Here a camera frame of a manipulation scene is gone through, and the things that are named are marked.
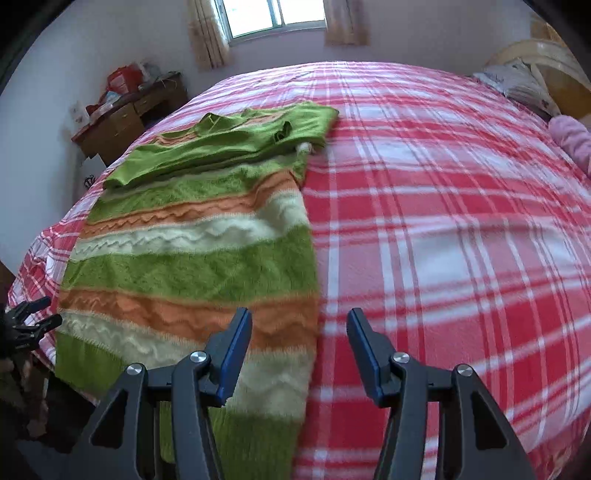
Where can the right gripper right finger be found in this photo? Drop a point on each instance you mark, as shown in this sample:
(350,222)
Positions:
(476,440)

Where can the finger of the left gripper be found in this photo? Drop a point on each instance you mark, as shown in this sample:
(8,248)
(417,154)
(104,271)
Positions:
(23,310)
(16,332)

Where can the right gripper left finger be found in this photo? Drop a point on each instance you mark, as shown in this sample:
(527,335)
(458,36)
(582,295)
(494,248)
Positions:
(154,423)

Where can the green orange striped knit sweater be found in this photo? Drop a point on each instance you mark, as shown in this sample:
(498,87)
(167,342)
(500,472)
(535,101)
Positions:
(188,228)

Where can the brown wooden desk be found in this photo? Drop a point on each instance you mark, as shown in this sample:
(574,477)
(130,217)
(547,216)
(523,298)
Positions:
(130,116)

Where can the white card on desk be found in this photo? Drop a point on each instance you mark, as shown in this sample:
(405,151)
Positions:
(78,115)

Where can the red white plaid bedsheet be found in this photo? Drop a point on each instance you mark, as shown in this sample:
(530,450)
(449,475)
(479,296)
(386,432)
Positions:
(446,213)

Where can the red gift box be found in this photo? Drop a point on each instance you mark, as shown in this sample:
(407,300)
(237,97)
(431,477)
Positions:
(125,80)

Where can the pink folded blanket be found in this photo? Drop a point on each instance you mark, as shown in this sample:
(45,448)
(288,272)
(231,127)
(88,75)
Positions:
(574,138)

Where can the left beige curtain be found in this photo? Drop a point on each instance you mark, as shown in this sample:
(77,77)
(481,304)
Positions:
(208,40)

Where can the beige curtain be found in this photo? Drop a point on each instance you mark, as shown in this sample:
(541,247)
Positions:
(208,40)
(346,23)

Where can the grey patterned pillow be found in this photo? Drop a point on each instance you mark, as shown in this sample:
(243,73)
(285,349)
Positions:
(517,82)

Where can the cream wooden headboard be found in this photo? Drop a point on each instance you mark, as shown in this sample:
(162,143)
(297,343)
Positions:
(560,72)

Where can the right beige curtain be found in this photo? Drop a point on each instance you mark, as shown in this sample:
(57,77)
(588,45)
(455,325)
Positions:
(346,23)

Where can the window with metal frame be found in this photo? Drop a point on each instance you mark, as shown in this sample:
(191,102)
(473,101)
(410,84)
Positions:
(244,20)

